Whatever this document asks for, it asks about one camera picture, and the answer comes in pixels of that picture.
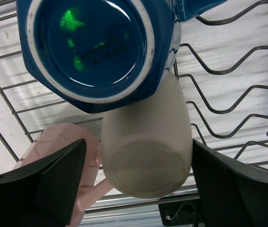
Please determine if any pink hexagonal mug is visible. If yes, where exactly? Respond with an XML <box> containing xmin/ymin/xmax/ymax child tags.
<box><xmin>12</xmin><ymin>122</ymin><xmax>113</xmax><ymax>212</ymax></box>

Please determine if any beige tall cup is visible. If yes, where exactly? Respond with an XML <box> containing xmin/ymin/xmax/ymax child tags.
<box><xmin>101</xmin><ymin>73</ymin><xmax>193</xmax><ymax>199</ymax></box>

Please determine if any grey wire dish rack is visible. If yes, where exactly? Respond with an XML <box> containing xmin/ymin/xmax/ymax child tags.
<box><xmin>0</xmin><ymin>0</ymin><xmax>268</xmax><ymax>174</ymax></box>

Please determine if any aluminium front rail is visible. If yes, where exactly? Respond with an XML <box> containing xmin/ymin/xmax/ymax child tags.
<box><xmin>79</xmin><ymin>185</ymin><xmax>199</xmax><ymax>227</ymax></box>

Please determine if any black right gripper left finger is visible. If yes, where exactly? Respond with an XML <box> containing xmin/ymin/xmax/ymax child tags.
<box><xmin>0</xmin><ymin>144</ymin><xmax>78</xmax><ymax>227</ymax></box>

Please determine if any blue hexagonal mug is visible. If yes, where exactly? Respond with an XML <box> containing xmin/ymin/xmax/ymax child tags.
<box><xmin>16</xmin><ymin>0</ymin><xmax>222</xmax><ymax>114</ymax></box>

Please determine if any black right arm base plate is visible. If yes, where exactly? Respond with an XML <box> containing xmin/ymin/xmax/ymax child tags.
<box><xmin>158</xmin><ymin>200</ymin><xmax>204</xmax><ymax>227</ymax></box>

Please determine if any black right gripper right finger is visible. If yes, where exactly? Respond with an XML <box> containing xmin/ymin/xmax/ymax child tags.
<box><xmin>192</xmin><ymin>140</ymin><xmax>268</xmax><ymax>227</ymax></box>

